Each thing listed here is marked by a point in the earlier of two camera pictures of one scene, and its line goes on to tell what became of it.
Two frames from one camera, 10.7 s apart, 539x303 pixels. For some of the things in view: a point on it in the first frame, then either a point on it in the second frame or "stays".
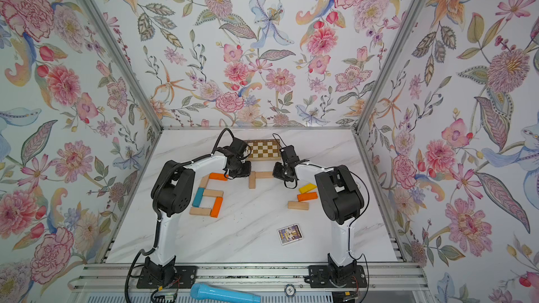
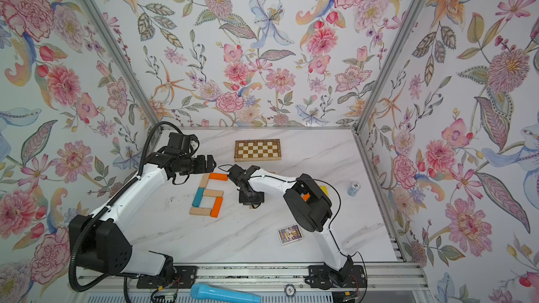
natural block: (204, 181) stays
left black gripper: (248, 172) -> (203, 168)
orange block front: (216, 207) stays
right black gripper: (276, 171) -> (242, 199)
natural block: (200, 211) stays
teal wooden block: (198, 197) stays
